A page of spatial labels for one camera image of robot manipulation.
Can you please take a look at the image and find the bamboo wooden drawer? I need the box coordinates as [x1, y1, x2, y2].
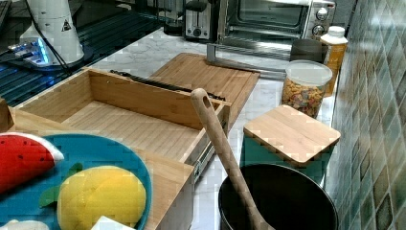
[18, 68, 214, 174]

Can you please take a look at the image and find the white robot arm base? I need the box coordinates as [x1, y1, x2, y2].
[8, 0, 93, 69]

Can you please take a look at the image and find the wooden spoon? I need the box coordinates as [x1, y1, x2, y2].
[191, 88, 276, 230]

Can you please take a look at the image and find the bamboo cutting board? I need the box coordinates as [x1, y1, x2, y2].
[150, 53, 260, 130]

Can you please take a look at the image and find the teal box with bamboo lid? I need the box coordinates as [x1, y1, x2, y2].
[239, 105, 341, 186]

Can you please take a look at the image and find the silver toaster oven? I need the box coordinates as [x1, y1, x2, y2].
[207, 0, 336, 81]

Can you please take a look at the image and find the silver black toaster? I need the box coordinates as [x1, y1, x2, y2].
[184, 0, 217, 41]

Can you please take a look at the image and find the clear jar with cereal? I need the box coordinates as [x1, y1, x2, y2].
[282, 59, 332, 118]

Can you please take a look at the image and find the black coffee maker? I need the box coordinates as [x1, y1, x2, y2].
[163, 0, 184, 36]

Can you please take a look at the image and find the dark grey cup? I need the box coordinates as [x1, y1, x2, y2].
[289, 39, 327, 63]

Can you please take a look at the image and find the black round pot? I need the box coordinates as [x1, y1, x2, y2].
[218, 164, 338, 230]

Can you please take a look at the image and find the yellow plush lemon toy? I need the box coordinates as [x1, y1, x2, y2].
[39, 166, 147, 230]

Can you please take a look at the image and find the white object at bottom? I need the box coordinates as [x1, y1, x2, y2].
[91, 216, 135, 230]

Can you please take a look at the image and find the orange juice bottle white cap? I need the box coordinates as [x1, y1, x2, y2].
[320, 26, 348, 97]

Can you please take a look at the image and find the plush watermelon slice toy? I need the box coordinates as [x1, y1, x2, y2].
[0, 132, 64, 194]

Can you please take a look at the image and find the brown wooden block left edge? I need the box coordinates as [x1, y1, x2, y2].
[0, 99, 14, 132]

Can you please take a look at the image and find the blue round plate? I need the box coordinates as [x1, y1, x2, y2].
[0, 134, 152, 230]

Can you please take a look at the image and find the white plush item bottom left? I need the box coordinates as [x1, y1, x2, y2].
[0, 219, 50, 230]

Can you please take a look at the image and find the black cable on robot base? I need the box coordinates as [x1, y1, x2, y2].
[24, 0, 72, 72]

